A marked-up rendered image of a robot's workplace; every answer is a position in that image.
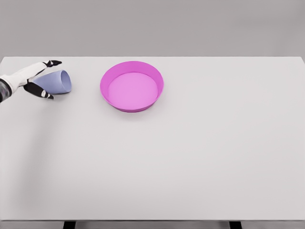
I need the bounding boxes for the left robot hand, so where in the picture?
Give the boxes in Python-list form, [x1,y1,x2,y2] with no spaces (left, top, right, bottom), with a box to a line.
[14,60,62,100]

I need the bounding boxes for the pale blue cup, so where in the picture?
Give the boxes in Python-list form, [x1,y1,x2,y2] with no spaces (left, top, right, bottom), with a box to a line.
[32,69,72,95]

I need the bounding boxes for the pink round plate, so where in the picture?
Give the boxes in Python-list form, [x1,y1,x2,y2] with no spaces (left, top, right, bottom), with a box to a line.
[100,61,165,113]

